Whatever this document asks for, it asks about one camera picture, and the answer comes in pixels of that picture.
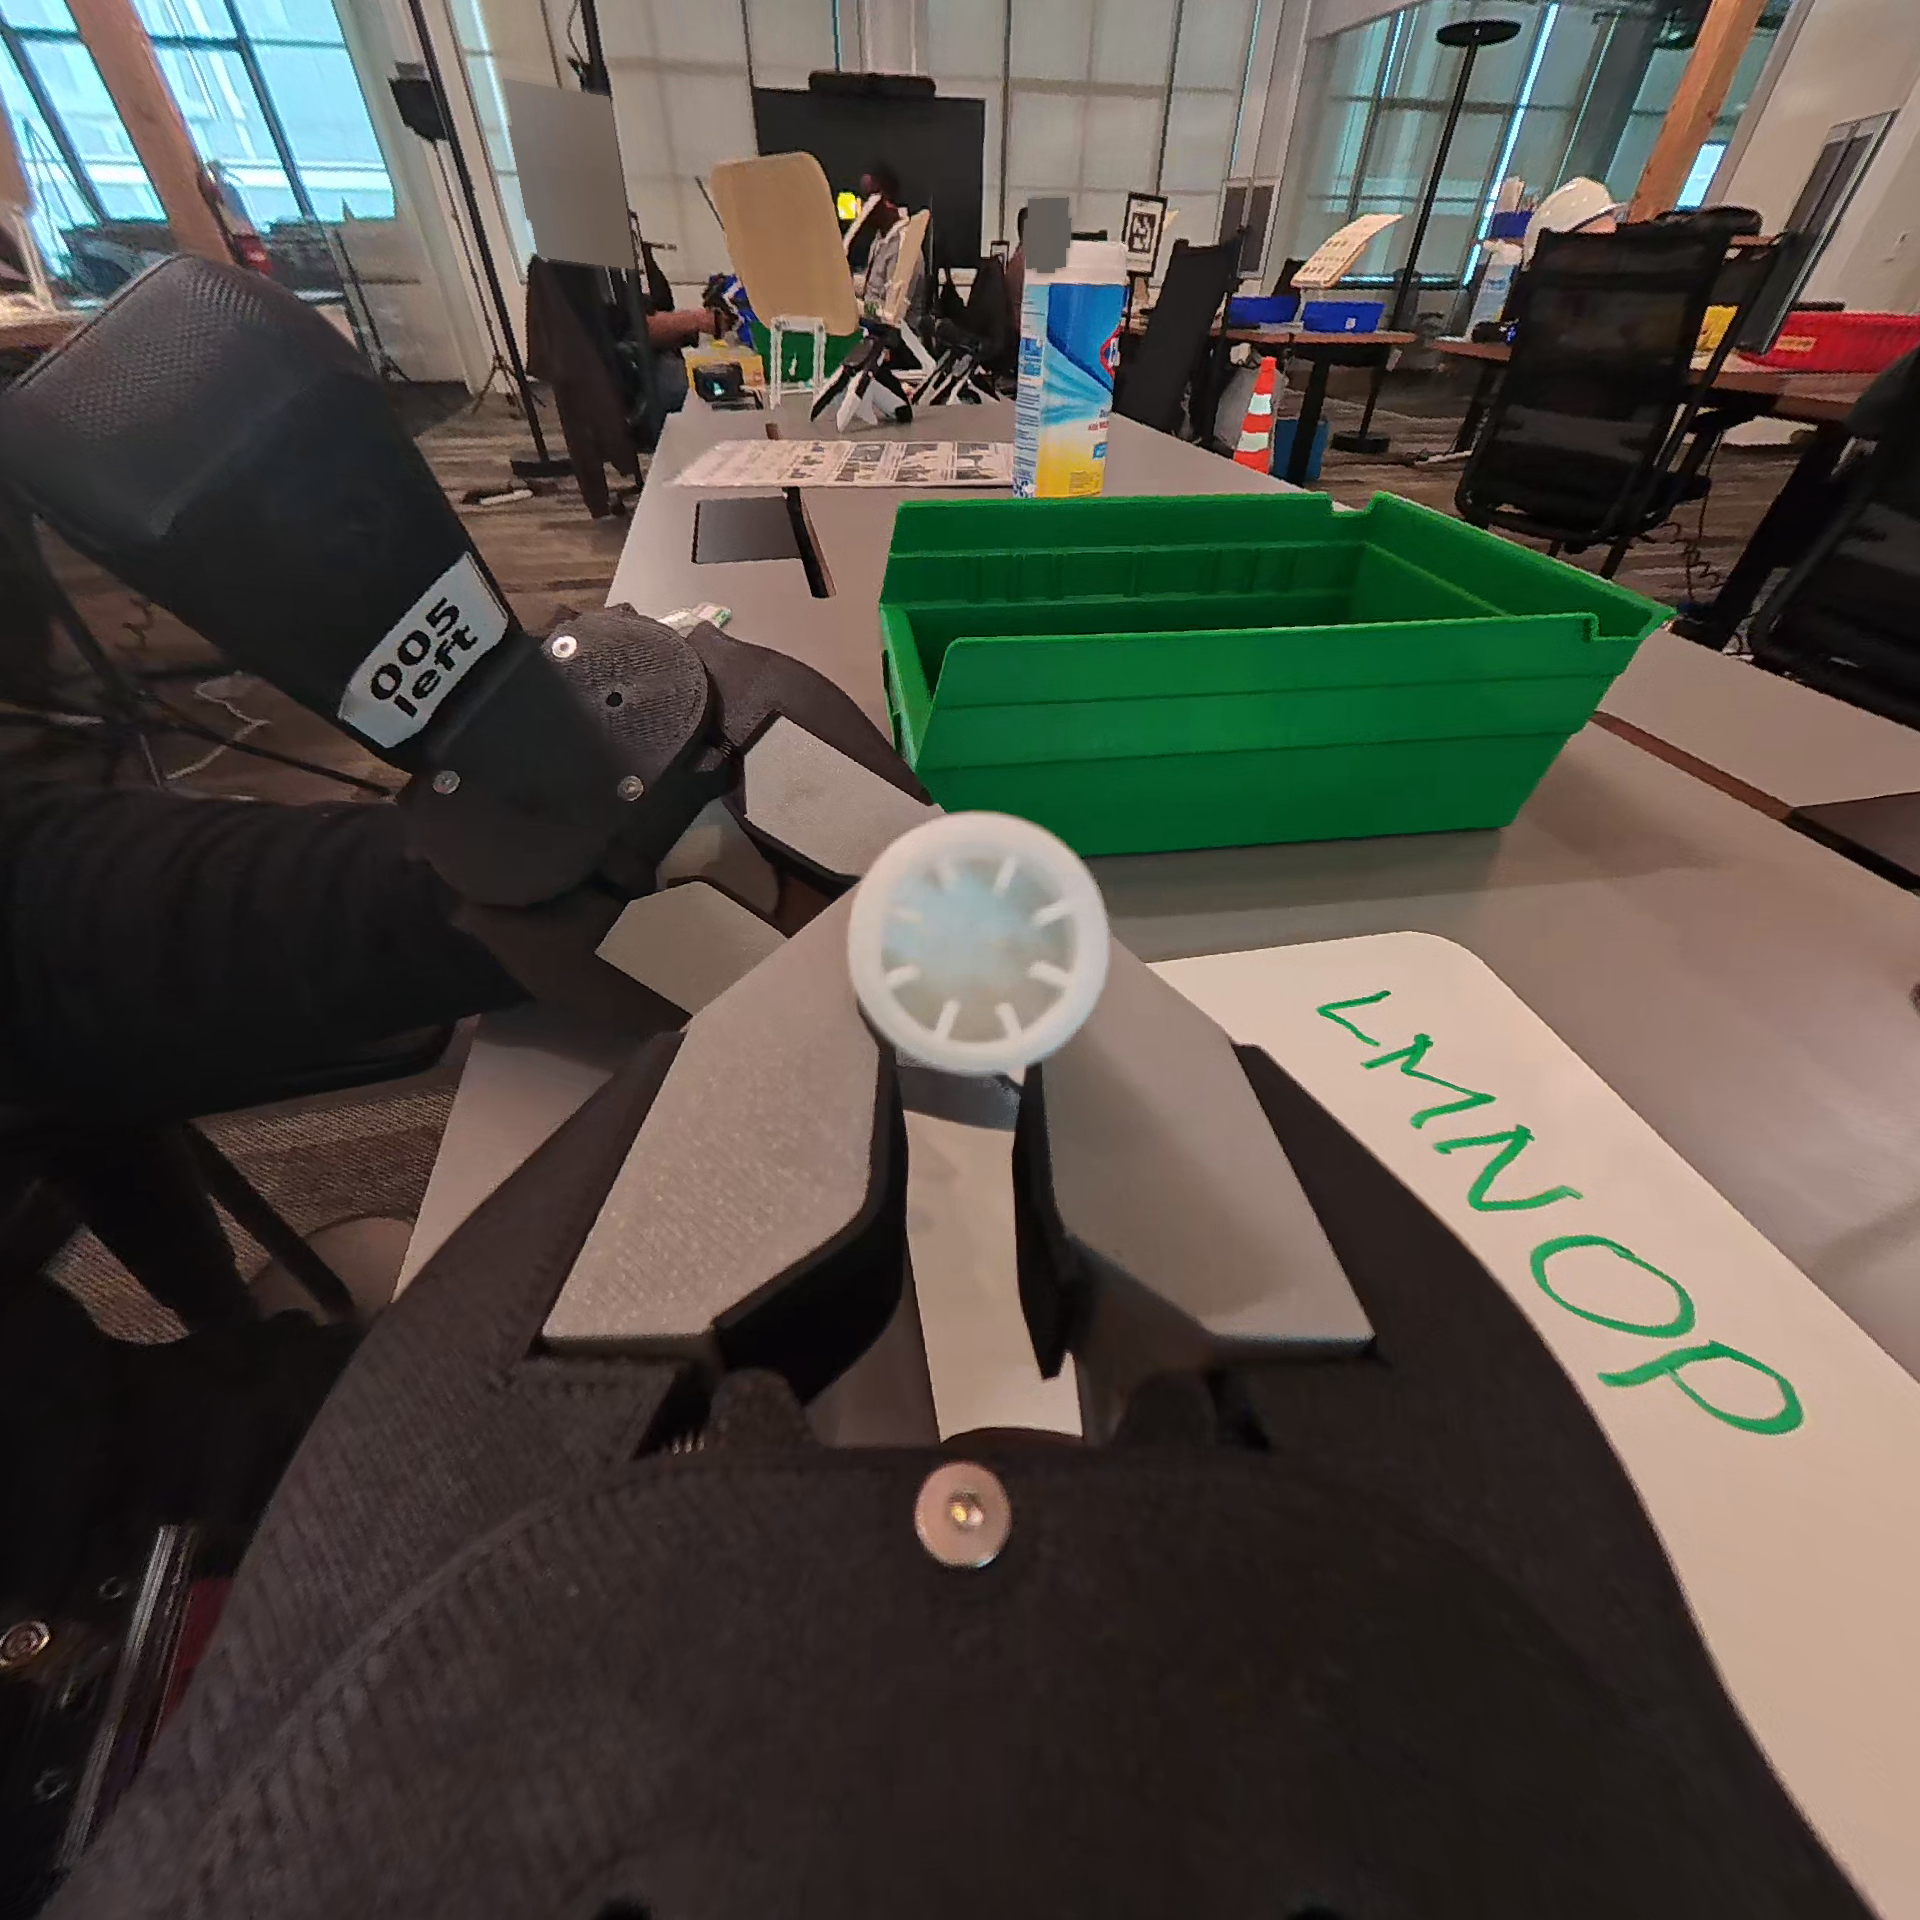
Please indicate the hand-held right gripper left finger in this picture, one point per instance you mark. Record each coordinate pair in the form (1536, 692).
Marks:
(751, 1168)

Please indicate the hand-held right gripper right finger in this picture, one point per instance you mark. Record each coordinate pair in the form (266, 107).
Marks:
(1201, 1201)

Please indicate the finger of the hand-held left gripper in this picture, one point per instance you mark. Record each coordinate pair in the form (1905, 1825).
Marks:
(688, 945)
(823, 804)

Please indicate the white dry-erase marker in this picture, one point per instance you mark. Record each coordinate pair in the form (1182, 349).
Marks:
(975, 945)

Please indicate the white whiteboard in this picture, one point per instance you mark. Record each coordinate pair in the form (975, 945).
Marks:
(1650, 1201)

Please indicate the person's left forearm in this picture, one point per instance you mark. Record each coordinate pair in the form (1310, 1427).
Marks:
(180, 930)

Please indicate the small white wrapper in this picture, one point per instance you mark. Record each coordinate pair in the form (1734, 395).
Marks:
(704, 613)

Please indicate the printed paper sheet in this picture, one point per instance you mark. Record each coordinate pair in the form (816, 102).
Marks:
(841, 461)

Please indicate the dark jacket on chair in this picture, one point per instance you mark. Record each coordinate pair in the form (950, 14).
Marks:
(579, 375)

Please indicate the black tripod stand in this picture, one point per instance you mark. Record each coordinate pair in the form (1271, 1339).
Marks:
(479, 225)

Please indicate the green plastic bin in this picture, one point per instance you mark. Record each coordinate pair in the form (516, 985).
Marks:
(1232, 749)
(1426, 539)

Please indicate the black white device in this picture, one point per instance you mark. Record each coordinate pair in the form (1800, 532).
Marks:
(862, 381)
(960, 380)

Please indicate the yellow black device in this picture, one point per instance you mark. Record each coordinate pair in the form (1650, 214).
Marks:
(728, 375)

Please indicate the clear acrylic holder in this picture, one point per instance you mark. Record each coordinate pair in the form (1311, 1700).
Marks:
(801, 362)

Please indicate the wipes canister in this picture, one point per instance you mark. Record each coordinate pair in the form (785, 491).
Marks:
(1070, 375)

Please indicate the tan board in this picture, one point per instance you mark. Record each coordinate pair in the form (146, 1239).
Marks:
(782, 240)

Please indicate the orange traffic cone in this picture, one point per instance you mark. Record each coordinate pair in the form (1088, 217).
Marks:
(1254, 430)

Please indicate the black mesh office chair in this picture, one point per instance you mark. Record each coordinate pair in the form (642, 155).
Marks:
(1854, 571)
(1177, 348)
(1606, 375)

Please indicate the black television screen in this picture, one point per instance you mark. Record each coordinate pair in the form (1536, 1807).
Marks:
(841, 149)

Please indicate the small blue plastic bin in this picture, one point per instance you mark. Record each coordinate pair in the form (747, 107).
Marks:
(1261, 312)
(1346, 318)

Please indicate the white hard hat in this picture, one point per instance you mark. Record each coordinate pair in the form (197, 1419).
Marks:
(1575, 204)

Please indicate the red plastic bin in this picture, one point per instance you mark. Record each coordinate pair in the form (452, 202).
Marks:
(1838, 335)

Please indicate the wooden post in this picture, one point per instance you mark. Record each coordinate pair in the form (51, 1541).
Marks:
(1703, 97)
(145, 117)

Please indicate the black metal bracket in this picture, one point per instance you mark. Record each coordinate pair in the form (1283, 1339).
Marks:
(82, 1678)

